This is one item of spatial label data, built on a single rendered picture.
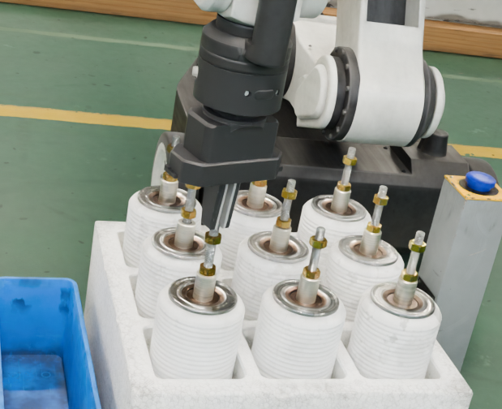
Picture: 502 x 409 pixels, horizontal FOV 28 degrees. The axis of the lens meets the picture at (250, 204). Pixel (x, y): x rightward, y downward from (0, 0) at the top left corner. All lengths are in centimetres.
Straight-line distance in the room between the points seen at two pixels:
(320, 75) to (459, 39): 185
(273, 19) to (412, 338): 42
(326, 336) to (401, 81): 53
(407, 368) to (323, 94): 50
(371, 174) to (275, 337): 63
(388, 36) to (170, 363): 66
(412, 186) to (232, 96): 79
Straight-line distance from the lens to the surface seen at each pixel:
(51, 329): 140
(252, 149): 101
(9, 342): 141
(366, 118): 151
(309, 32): 185
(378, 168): 171
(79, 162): 201
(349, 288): 125
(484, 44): 338
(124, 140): 214
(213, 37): 96
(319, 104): 152
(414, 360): 118
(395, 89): 152
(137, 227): 129
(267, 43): 93
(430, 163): 174
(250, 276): 121
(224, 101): 97
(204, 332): 107
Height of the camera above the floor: 80
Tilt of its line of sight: 24 degrees down
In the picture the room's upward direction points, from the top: 11 degrees clockwise
